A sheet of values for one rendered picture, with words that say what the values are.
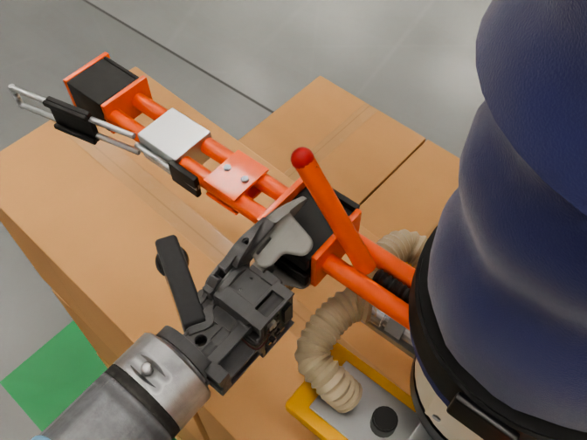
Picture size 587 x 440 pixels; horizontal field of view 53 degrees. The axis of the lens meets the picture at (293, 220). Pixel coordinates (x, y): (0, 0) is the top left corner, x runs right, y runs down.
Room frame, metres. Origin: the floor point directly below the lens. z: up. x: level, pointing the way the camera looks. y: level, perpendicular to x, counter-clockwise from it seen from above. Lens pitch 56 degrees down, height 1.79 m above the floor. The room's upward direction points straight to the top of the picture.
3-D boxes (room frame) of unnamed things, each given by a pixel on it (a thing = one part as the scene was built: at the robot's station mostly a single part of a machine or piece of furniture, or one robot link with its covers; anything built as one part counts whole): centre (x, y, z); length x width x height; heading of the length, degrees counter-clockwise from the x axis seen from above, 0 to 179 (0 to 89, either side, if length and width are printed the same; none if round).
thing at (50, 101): (0.51, 0.24, 1.23); 0.31 x 0.03 x 0.05; 63
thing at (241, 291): (0.25, 0.07, 1.24); 0.12 x 0.09 x 0.08; 141
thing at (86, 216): (0.63, 0.25, 0.74); 0.60 x 0.40 x 0.40; 47
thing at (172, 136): (0.50, 0.15, 1.23); 0.07 x 0.07 x 0.04; 51
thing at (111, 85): (0.59, 0.25, 1.23); 0.08 x 0.07 x 0.05; 51
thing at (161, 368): (0.20, 0.12, 1.24); 0.09 x 0.05 x 0.10; 51
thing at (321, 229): (0.37, -0.02, 1.24); 0.10 x 0.08 x 0.06; 141
